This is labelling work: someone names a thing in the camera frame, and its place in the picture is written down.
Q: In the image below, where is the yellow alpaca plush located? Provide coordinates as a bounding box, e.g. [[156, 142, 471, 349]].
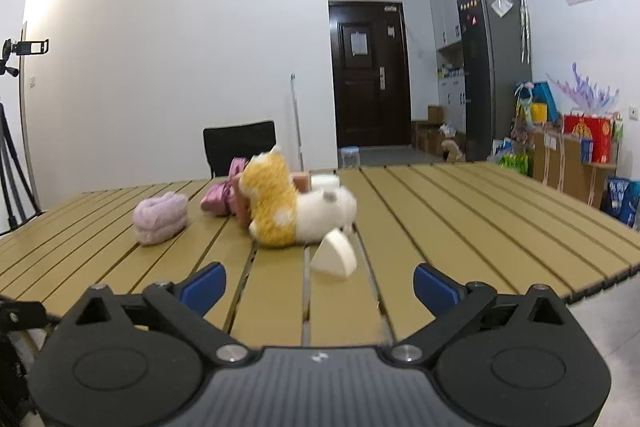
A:
[[239, 145, 298, 248]]

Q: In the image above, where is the pink satin pouch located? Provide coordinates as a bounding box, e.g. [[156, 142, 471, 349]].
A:
[[200, 157, 248, 217]]

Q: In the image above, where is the blue pet water feeder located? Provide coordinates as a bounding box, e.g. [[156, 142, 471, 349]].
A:
[[340, 146, 361, 168]]

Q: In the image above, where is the white wedge foam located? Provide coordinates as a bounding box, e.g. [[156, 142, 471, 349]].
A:
[[310, 229, 357, 280]]

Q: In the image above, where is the grey refrigerator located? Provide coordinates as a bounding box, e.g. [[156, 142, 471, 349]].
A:
[[457, 0, 532, 161]]

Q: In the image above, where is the blue pet food bag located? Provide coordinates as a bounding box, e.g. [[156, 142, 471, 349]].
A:
[[603, 176, 639, 229]]

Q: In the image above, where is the black folding chair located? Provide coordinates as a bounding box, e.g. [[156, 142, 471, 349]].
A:
[[203, 120, 277, 178]]

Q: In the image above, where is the purple feather decoration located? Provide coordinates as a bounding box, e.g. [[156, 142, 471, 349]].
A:
[[546, 62, 620, 120]]

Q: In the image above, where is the tan folding slat table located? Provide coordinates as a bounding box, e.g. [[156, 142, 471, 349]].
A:
[[0, 159, 640, 348]]

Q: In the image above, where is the white alpaca plush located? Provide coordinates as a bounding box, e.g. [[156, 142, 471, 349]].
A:
[[295, 186, 357, 244]]

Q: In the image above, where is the white tape roll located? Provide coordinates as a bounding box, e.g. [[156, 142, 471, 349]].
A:
[[310, 173, 341, 191]]

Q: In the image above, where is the dark wooden door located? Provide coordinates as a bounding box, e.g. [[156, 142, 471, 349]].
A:
[[329, 1, 411, 147]]

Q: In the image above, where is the black camera tripod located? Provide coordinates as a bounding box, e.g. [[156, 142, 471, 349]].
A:
[[0, 37, 50, 238]]

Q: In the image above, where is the red gift box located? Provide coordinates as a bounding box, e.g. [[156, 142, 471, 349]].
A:
[[563, 115, 614, 164]]

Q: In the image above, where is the green snack bag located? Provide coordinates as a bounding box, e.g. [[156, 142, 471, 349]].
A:
[[499, 153, 529, 176]]

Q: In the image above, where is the lilac fuzzy rolled cloth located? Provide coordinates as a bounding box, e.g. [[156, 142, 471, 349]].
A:
[[132, 192, 189, 246]]

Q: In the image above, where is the brown cardboard box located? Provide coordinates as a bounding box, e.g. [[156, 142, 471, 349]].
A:
[[533, 130, 616, 208]]

